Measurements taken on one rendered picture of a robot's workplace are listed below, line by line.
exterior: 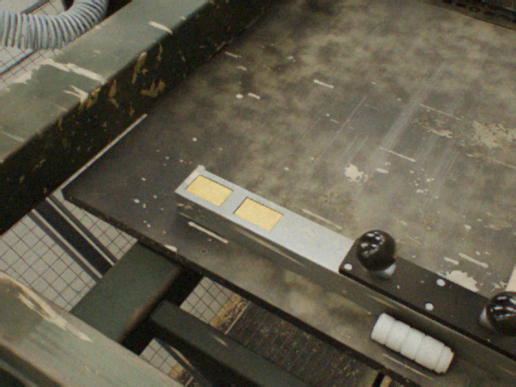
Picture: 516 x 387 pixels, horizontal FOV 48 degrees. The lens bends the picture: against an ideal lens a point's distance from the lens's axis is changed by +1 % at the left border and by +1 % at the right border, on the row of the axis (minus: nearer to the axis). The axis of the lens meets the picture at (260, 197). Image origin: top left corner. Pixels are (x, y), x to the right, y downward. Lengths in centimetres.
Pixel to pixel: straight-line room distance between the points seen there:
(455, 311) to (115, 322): 37
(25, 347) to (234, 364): 22
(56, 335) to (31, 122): 27
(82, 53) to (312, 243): 41
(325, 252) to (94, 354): 26
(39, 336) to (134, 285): 16
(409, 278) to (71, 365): 35
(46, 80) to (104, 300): 29
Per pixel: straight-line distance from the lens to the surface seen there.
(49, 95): 78
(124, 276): 73
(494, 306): 52
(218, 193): 70
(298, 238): 66
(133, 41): 85
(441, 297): 63
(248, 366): 68
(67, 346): 60
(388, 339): 62
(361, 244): 52
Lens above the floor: 172
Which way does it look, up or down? 12 degrees down
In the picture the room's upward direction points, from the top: 42 degrees counter-clockwise
